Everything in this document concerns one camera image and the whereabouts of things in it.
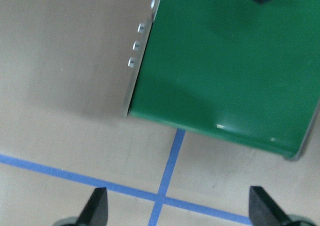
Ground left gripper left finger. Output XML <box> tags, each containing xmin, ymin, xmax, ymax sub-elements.
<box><xmin>76</xmin><ymin>187</ymin><xmax>108</xmax><ymax>226</ymax></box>

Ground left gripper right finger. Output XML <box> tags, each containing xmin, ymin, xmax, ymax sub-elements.
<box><xmin>248</xmin><ymin>186</ymin><xmax>294</xmax><ymax>226</ymax></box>

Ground green conveyor belt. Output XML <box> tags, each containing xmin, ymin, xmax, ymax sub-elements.
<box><xmin>124</xmin><ymin>0</ymin><xmax>320</xmax><ymax>160</ymax></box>

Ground brown paper table cover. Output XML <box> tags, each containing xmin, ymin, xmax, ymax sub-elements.
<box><xmin>0</xmin><ymin>0</ymin><xmax>320</xmax><ymax>226</ymax></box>

